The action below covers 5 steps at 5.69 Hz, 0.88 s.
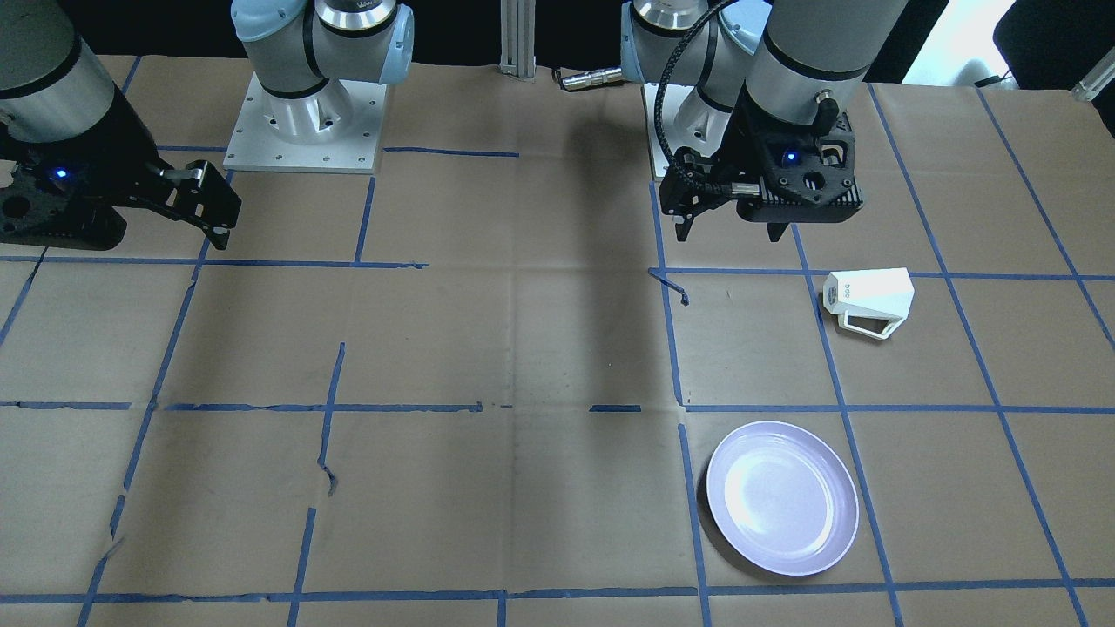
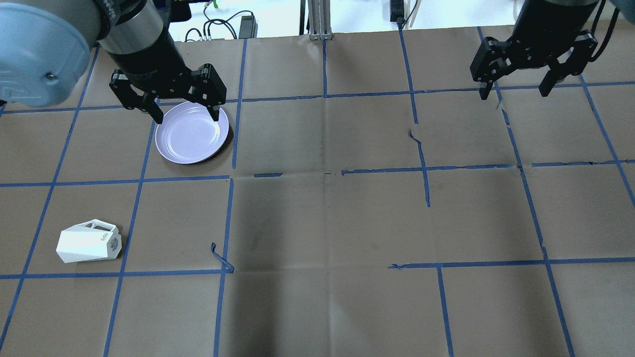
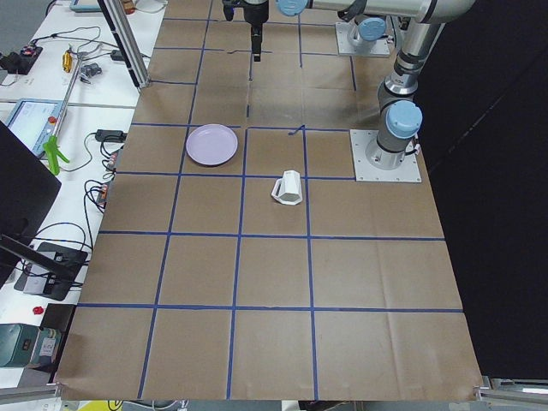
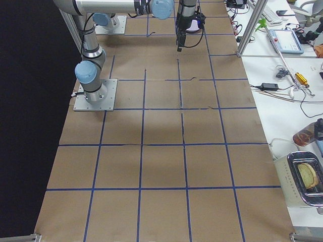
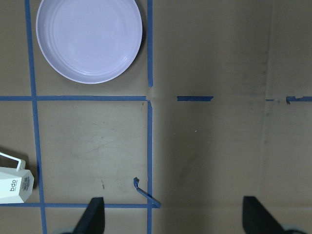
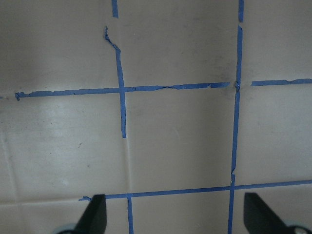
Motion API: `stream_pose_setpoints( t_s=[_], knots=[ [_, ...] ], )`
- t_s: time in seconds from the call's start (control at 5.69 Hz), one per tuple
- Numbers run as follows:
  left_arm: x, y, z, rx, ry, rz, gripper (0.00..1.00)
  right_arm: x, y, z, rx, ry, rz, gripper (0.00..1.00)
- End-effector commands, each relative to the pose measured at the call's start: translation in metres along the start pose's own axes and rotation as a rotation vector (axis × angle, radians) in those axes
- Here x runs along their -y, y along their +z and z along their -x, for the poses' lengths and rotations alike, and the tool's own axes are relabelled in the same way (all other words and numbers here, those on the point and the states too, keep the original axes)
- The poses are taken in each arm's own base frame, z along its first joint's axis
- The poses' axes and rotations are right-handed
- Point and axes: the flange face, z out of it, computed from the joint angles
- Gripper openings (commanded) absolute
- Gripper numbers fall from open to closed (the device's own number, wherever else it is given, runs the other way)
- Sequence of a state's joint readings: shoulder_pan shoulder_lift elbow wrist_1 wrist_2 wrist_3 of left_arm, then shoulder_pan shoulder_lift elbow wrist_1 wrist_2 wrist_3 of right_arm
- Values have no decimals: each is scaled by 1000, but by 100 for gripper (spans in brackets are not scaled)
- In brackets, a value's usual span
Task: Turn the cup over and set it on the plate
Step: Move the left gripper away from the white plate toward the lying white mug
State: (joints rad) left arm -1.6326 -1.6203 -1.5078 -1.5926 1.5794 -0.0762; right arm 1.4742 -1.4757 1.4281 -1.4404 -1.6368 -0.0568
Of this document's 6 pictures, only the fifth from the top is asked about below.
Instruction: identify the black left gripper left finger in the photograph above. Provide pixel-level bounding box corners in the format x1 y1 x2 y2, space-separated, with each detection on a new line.
73 197 105 234

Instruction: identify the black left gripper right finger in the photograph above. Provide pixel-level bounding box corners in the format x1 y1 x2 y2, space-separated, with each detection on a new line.
242 196 285 234

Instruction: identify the white faceted ceramic cup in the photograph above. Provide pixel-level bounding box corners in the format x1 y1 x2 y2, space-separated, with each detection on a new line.
0 152 34 204

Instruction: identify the lavender round plate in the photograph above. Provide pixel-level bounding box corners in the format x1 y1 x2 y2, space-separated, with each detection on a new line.
36 0 143 84

